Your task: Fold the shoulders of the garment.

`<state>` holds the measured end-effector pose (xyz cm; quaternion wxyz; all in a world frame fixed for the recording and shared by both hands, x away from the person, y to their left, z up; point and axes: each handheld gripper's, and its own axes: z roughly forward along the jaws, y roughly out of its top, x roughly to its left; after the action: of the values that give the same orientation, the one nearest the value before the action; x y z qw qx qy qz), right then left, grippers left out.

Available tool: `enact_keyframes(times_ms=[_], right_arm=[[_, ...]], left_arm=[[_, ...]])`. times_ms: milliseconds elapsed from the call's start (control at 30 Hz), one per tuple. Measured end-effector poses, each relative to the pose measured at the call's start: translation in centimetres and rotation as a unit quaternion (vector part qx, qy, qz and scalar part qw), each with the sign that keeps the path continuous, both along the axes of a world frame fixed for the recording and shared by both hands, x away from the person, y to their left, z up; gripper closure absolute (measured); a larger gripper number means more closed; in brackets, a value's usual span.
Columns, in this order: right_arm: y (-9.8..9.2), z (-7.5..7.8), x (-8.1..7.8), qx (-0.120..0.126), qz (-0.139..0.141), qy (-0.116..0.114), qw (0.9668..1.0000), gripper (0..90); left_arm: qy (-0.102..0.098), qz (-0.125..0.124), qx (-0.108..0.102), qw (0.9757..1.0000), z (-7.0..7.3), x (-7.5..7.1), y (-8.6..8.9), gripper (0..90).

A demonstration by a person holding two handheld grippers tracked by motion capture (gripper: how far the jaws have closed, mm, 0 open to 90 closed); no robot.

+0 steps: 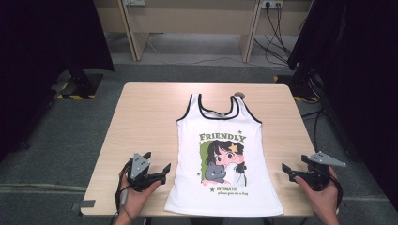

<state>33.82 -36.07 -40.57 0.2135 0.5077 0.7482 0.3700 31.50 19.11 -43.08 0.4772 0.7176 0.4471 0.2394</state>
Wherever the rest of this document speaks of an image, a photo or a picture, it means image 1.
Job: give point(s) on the white wall socket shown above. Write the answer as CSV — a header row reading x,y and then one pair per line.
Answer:
x,y
134,2
272,2

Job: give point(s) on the black metal stand base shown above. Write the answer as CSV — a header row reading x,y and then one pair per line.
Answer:
x,y
302,82
82,84

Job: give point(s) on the black curtain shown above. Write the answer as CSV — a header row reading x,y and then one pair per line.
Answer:
x,y
37,47
359,62

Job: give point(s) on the person's left hand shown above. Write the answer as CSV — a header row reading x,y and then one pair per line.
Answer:
x,y
134,201

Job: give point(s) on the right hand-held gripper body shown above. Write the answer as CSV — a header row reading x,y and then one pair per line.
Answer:
x,y
317,178

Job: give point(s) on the person's right hand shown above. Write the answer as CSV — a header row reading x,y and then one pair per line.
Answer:
x,y
324,201

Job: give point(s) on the white printed tank top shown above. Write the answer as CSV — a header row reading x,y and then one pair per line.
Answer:
x,y
187,187

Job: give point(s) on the grey tape strip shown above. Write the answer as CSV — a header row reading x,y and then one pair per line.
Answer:
x,y
84,203

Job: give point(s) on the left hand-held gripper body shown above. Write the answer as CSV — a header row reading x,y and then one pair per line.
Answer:
x,y
137,168

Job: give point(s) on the beige wooden desk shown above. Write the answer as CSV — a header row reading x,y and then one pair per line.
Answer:
x,y
194,15

